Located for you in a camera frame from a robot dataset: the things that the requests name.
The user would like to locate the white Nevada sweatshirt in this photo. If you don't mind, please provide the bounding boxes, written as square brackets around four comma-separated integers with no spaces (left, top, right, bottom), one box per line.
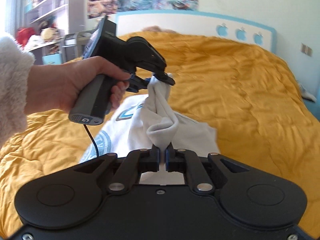
[79,73,221,186]

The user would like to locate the fluffy white sleeve forearm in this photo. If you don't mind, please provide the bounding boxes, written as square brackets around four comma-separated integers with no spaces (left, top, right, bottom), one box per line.
[1,35,34,145]

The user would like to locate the person's left hand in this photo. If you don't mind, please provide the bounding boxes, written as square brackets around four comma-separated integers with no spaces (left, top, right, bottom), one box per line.
[24,56,131,115]

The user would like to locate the cluttered desk with toys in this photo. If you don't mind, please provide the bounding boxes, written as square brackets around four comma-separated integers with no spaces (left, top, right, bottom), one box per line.
[15,17,96,66]

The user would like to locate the white and blue headboard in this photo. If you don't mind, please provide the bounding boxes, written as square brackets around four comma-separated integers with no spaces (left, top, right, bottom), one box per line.
[114,10,277,53]

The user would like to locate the mustard yellow quilted bedspread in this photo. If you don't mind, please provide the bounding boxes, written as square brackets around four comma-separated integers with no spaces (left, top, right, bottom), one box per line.
[1,31,319,238]

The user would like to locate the white blue bedside furniture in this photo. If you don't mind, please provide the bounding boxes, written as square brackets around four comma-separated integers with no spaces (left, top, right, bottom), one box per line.
[298,82,320,120]

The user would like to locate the thin black cable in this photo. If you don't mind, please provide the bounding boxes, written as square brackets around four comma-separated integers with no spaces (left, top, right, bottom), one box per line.
[83,123,99,158]

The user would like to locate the colourful wall poster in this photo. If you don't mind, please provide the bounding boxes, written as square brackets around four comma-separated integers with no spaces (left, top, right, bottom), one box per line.
[86,0,199,19]

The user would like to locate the white wall shelf unit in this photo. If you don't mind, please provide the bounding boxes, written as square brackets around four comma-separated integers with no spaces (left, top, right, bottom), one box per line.
[24,0,69,35]

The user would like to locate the wall light switch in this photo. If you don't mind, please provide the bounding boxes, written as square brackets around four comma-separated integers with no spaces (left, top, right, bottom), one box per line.
[300,43,312,57]

